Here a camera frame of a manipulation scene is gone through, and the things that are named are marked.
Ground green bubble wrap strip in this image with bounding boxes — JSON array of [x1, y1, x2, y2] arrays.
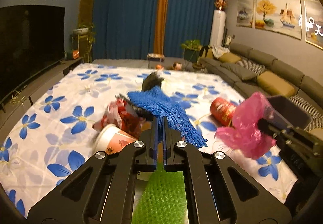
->
[[131, 163, 187, 223]]

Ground pink plastic bag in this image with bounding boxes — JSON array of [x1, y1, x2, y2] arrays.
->
[[215, 92, 276, 159]]

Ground red white plastic wrapper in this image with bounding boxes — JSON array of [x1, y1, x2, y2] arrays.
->
[[92, 96, 146, 139]]

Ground blue foam net sleeve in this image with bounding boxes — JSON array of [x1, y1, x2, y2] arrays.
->
[[128, 86, 207, 148]]

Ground black plastic bag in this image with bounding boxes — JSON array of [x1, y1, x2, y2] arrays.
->
[[141, 72, 164, 91]]

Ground dark grey trash bin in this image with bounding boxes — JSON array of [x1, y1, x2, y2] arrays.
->
[[267, 95, 311, 129]]

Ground orange white paper cup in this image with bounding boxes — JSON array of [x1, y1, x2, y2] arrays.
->
[[94, 124, 137, 155]]

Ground mustard yellow cushion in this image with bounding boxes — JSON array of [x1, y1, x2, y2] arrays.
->
[[218, 53, 241, 64], [257, 71, 296, 97]]

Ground red chip can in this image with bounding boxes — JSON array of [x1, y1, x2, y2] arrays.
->
[[210, 97, 237, 127]]

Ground white blue floral tablecloth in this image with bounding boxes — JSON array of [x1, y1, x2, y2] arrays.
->
[[1, 64, 296, 216]]

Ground grey sectional sofa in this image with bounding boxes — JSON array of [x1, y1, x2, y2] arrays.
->
[[198, 43, 322, 138]]

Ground black white patterned cushion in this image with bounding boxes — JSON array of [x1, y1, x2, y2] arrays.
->
[[235, 60, 266, 76]]

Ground grey sofa cushion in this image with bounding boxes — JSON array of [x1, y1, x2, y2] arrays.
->
[[221, 62, 257, 81]]

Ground dark tv cabinet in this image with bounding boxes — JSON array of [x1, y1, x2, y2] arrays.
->
[[1, 57, 83, 141]]

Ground doll head figurine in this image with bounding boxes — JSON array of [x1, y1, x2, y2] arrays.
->
[[173, 62, 182, 71]]

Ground orange fruit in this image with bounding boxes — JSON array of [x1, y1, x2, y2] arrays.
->
[[155, 64, 164, 70]]

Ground autumn tree sailboat painting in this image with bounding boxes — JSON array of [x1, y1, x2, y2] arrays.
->
[[255, 0, 302, 40]]

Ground orange speaker on cabinet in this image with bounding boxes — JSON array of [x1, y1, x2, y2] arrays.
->
[[66, 50, 79, 60]]

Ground small box on coffee table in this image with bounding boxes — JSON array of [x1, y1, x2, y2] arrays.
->
[[147, 53, 165, 62]]

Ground potted plant near sofa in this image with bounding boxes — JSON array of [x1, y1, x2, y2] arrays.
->
[[181, 40, 201, 69]]

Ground white standing air conditioner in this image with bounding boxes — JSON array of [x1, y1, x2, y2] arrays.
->
[[209, 10, 226, 46]]

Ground small grey landscape painting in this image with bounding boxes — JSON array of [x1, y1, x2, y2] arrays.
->
[[237, 0, 254, 27]]

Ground plant on stand by tv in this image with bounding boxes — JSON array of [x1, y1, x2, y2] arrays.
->
[[72, 23, 96, 63]]

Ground flower decoration on conditioner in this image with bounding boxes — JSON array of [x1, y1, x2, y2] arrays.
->
[[214, 0, 227, 11]]

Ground large black television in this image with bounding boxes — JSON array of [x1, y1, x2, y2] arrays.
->
[[1, 5, 65, 102]]

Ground blue curtains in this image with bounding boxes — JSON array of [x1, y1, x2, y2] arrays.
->
[[93, 0, 215, 60]]

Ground orange curtain strip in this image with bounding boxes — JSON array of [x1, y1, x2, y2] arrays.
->
[[153, 0, 168, 55]]

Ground right wall painting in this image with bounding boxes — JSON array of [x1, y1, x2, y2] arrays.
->
[[304, 0, 323, 49]]

